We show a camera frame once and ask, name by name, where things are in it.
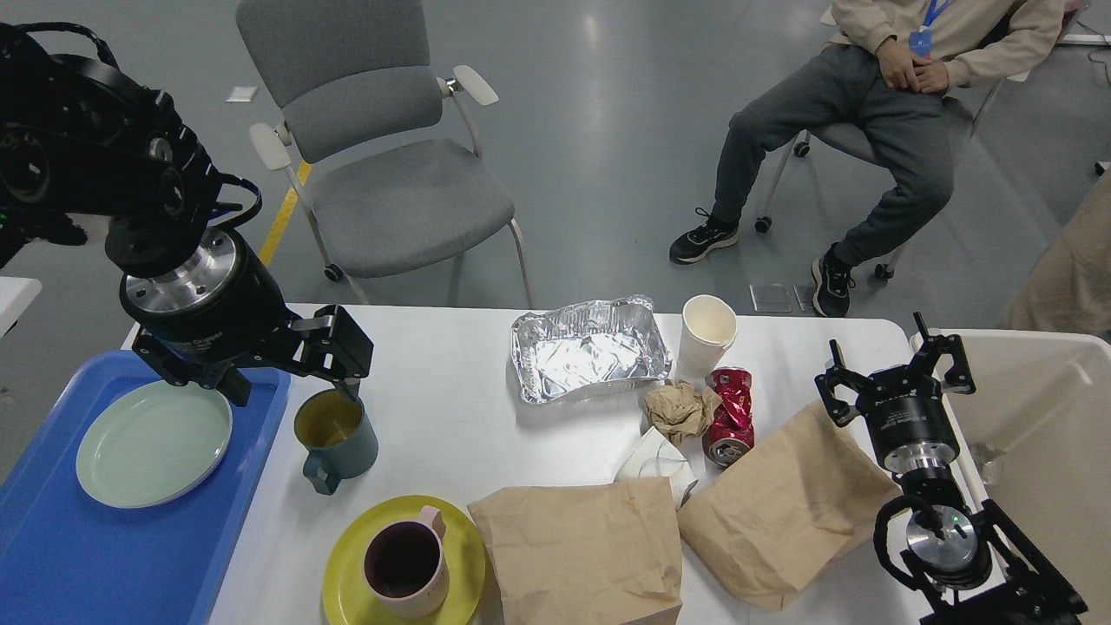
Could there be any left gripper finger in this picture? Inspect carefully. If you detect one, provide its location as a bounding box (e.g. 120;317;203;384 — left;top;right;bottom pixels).
214;365;253;407
302;305;374;401

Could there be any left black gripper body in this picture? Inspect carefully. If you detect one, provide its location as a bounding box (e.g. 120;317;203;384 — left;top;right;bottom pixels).
120;228;308;389

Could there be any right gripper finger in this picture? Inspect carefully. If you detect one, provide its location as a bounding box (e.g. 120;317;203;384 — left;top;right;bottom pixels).
815;339;869;429
911;312;975;396

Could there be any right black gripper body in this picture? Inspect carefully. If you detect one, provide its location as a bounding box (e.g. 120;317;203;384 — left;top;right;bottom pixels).
855;365;960;474

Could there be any dark teal mug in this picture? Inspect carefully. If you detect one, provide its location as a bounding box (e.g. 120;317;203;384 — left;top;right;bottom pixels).
294;389;378;496

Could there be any pink mug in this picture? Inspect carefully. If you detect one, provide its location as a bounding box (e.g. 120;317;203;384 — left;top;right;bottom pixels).
364;505;450;621

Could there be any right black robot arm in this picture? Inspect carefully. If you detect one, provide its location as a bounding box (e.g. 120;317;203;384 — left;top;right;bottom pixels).
815;313;1088;624

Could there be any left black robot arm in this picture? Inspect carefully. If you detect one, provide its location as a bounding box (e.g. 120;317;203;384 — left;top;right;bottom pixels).
1;23;373;406

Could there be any pale green plate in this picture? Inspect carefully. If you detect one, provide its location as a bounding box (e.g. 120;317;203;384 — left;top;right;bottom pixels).
76;381;233;508

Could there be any beige plastic bin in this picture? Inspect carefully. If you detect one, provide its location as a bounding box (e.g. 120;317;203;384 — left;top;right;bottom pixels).
947;329;1110;624

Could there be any crushed red soda can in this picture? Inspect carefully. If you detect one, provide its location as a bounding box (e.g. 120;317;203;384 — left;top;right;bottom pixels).
702;367;755;470

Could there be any right brown paper bag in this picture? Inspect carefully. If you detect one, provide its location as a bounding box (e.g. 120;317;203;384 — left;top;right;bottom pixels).
678;401;899;612

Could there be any brown paper bag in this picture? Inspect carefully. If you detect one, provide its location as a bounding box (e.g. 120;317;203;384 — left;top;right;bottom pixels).
469;477;683;624
678;401;899;612

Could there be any tan cloth at right edge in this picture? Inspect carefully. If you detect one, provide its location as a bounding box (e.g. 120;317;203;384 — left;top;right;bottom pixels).
997;173;1110;336

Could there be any crumpled brown paper ball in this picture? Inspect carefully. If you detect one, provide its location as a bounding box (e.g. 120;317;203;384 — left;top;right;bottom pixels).
644;380;722;447

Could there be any grey office chair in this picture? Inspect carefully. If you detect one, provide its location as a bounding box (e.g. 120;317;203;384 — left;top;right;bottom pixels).
236;1;527;296

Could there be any white side table corner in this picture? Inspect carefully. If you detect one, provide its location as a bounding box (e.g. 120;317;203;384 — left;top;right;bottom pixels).
0;276;43;337

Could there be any aluminium foil tray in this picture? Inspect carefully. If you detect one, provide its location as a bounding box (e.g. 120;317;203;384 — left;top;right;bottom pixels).
511;295;672;406

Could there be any blue plastic tray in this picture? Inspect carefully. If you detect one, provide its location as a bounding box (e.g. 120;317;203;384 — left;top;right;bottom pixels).
1;351;291;624

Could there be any yellow plate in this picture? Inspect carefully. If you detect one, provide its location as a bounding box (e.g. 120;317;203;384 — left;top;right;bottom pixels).
321;495;496;624

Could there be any left brown paper bag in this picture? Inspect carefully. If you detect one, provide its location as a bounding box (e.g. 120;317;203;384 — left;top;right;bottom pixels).
469;477;683;624

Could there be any seated person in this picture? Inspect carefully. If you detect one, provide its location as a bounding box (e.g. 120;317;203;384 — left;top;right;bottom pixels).
669;1;1065;317

